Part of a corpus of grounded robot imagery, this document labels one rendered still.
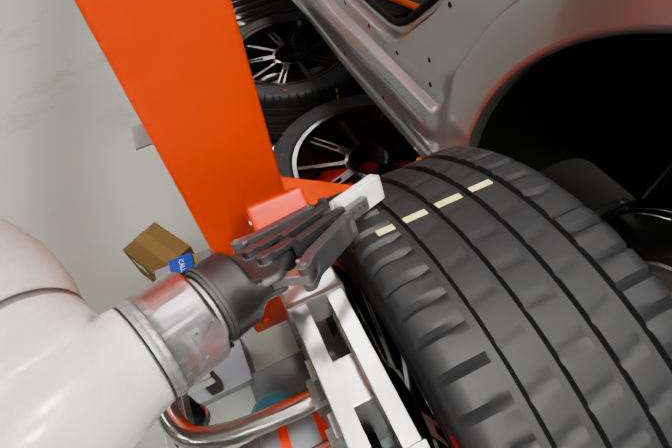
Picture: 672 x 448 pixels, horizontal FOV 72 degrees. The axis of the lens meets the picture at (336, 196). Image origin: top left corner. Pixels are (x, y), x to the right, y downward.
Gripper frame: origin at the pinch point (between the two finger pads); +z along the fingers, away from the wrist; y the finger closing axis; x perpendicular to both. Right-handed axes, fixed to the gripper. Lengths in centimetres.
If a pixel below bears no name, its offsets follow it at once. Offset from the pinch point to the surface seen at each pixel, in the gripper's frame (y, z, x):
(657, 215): 18.7, 38.3, -20.9
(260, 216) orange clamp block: -11.7, -6.0, -0.7
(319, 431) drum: -5.2, -13.0, -27.7
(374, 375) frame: 8.9, -11.7, -11.3
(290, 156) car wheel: -87, 51, -23
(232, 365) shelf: -60, -4, -53
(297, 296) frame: -1.5, -10.7, -6.2
